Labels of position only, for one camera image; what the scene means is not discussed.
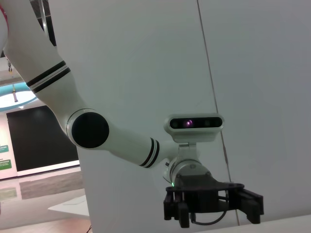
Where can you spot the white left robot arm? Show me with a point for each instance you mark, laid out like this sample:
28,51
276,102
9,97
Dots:
48,48

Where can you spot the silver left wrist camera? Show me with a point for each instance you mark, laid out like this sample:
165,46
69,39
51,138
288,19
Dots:
194,132

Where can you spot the white low platform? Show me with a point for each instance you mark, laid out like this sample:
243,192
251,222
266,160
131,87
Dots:
73,207

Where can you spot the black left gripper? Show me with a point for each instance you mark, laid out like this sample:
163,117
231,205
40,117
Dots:
199,194

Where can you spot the hanging metal hook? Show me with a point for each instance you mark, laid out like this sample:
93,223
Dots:
9,66

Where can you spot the small green wall sign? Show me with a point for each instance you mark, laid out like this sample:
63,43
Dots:
5,164
3,148

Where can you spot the large black wall panel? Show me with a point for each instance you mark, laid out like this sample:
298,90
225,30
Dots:
36,140

